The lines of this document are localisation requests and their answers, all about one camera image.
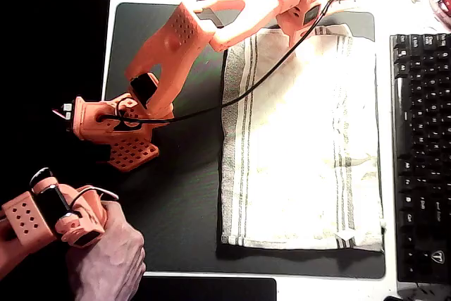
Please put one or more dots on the white grey-striped towel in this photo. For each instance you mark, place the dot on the white grey-striped towel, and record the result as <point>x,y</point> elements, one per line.
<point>299,146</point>

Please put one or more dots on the orange leader arm controller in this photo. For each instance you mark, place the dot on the orange leader arm controller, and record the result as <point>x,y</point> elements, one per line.
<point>53,209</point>

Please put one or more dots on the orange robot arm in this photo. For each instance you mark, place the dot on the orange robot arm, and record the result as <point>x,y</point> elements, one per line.
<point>169,54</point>

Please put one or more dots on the person's right hand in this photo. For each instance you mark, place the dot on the person's right hand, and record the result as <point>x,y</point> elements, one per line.
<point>109,255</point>

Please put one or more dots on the person's left hand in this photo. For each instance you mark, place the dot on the person's left hand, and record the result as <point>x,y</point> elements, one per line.
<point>8,248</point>

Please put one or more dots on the black computer keyboard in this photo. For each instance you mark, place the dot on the black computer keyboard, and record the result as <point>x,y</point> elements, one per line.
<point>423,156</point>

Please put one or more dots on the dark desk mat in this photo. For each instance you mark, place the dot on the dark desk mat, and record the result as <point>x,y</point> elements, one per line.
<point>186,191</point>

